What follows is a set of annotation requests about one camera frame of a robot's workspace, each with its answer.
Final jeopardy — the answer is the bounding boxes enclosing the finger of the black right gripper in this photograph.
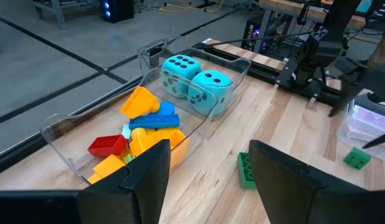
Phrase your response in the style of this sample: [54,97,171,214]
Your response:
[362,130,385,149]
[328,76,364,118]

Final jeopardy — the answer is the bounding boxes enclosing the teal foam die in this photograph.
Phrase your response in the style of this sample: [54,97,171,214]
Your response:
[160,54,202,100]

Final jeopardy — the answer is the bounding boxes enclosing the yellow floor cable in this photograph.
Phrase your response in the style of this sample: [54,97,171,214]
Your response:
[158,0,225,13]

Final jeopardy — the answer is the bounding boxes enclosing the teal green toy block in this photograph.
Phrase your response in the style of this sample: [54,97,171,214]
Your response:
[188,70,234,116]

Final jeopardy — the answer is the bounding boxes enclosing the small blue toy block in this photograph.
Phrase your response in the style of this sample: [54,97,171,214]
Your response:
[156,100,176,116]

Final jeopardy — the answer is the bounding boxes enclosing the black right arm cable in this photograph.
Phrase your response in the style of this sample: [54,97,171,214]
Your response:
[195,30,316,48]

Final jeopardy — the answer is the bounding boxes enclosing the grey metal table legs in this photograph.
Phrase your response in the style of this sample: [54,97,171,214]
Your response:
[32,0,97,31]

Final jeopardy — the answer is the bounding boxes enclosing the tall clear plastic bin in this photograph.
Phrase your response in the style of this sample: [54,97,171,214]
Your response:
[137,34,252,121]

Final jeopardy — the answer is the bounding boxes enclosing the distant wooden table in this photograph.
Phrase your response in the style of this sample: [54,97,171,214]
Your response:
[257,0,368,29]

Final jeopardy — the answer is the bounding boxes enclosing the large yellow toy block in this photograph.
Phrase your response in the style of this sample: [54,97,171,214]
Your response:
[158,128,190,172]
[129,126,164,156]

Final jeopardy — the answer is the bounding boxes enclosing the black computer purple lights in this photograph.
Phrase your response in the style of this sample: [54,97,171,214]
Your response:
[241,15,295,55]

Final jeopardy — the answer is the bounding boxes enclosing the yellow and orange toy brick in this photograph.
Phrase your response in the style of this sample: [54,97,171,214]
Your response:
[87,154,126,185]

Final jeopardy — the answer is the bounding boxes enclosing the dark green toy brick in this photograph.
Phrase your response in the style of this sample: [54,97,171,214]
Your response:
[237,151,257,190]

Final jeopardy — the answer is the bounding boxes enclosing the long blue brick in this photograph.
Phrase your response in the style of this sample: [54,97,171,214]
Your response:
[128,113,181,130]

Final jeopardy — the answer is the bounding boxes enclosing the red toy brick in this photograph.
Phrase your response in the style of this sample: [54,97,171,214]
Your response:
[87,134,128,157]

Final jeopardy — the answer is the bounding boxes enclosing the frosted clear plastic bin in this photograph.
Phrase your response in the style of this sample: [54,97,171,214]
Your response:
[336,98,385,161]

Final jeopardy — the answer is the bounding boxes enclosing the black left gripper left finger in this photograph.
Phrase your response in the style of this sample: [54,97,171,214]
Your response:
[0,139,171,224]

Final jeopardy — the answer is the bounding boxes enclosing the black computer tower blue lights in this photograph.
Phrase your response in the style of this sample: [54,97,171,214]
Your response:
[100,0,135,24]

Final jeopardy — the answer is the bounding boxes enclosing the tiny green toy brick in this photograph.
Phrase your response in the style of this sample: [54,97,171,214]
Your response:
[342,147,373,171]

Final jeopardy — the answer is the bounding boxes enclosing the wide clear plastic bin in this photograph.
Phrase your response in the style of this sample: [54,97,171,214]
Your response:
[40,67,219,184]

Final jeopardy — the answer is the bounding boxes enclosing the small mint toy piece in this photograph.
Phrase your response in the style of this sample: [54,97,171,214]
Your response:
[121,123,132,140]

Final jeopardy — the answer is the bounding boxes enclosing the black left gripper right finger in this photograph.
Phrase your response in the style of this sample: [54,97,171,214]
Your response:
[248,139,385,224]

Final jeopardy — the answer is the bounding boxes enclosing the person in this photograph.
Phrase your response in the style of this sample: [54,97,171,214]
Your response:
[366,29,385,69]

